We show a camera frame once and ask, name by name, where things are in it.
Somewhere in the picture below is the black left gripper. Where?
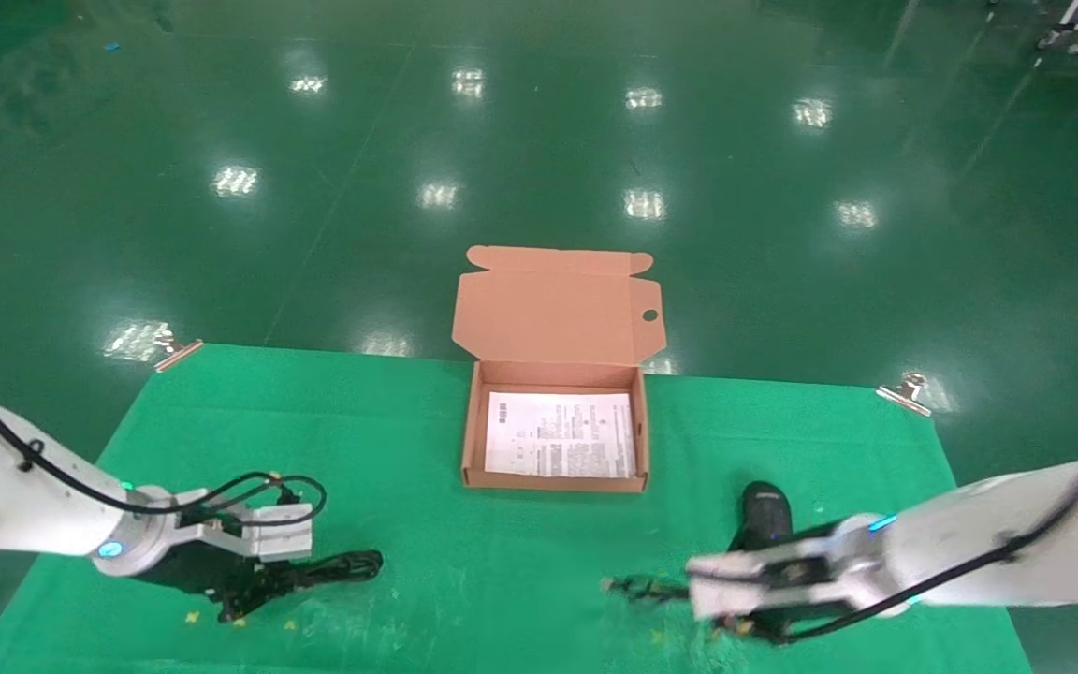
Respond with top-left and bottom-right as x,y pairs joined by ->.
132,543 -> 334,623

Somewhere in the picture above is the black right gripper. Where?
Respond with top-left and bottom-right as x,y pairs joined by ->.
712,522 -> 881,647

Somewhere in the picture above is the black data cable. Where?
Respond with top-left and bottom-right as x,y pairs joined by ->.
291,549 -> 384,591

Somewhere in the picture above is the open brown cardboard box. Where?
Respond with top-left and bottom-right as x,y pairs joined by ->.
452,245 -> 669,494

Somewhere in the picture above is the metal binder clip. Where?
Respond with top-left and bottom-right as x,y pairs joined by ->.
876,372 -> 935,418
153,337 -> 206,374

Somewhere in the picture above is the green table cloth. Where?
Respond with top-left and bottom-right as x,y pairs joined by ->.
0,342 -> 1034,674

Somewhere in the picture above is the printed white paper sheet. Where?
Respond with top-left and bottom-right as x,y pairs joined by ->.
485,391 -> 638,478

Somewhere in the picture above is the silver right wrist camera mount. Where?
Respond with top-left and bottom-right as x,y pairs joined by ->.
687,538 -> 867,621

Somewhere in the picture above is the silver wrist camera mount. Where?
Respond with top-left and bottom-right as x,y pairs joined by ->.
169,504 -> 315,563
687,538 -> 867,621

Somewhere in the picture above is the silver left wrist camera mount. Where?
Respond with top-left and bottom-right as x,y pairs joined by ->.
169,504 -> 315,563

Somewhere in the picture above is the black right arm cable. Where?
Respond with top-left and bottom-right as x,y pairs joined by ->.
778,421 -> 1078,649

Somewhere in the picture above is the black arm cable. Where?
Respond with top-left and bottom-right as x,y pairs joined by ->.
0,360 -> 328,530
778,421 -> 1078,649

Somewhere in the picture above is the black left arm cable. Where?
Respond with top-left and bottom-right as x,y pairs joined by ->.
0,360 -> 328,530

